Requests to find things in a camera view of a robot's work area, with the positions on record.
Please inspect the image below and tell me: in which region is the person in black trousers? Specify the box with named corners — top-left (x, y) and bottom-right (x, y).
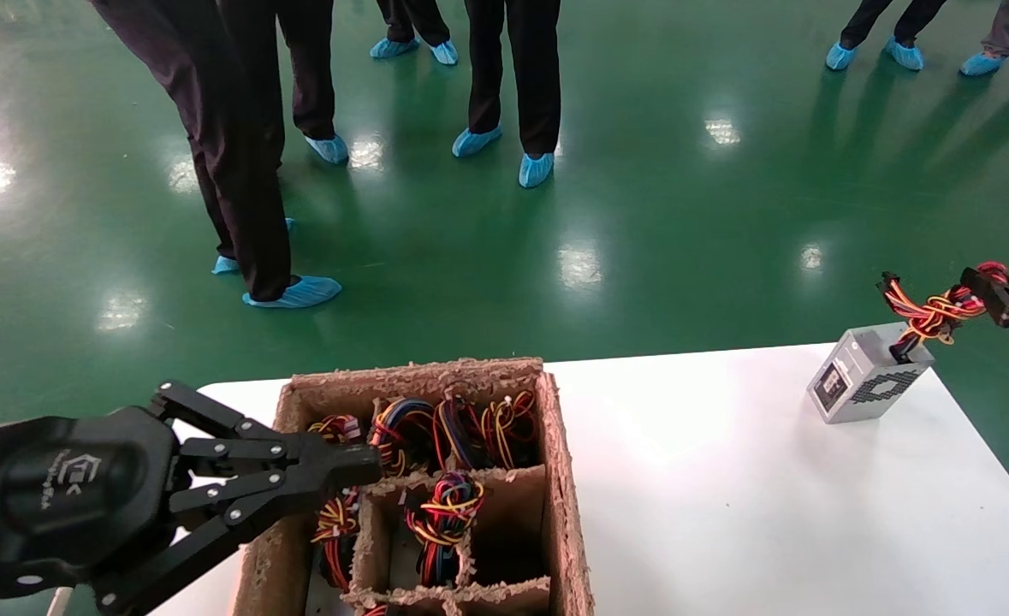
top-left (825, 0), bottom-right (926, 71)
top-left (370, 0), bottom-right (460, 66)
top-left (277, 0), bottom-right (351, 165)
top-left (451, 0), bottom-right (562, 189)

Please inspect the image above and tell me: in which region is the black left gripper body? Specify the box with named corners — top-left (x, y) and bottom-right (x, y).
top-left (0, 406), bottom-right (181, 600)

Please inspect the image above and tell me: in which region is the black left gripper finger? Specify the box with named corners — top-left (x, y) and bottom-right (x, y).
top-left (155, 381), bottom-right (383, 476)
top-left (93, 471), bottom-right (383, 613)

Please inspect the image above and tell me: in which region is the person in grey trousers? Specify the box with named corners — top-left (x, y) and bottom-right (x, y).
top-left (959, 0), bottom-right (1009, 106)

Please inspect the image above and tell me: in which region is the person black shirt white hem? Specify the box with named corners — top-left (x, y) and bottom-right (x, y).
top-left (89, 0), bottom-right (342, 309)

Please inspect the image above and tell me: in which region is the brown cardboard divider box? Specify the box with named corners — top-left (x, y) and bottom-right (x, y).
top-left (232, 358), bottom-right (595, 616)

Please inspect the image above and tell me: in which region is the grey power supply with cables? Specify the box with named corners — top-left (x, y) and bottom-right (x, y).
top-left (806, 261), bottom-right (1009, 425)

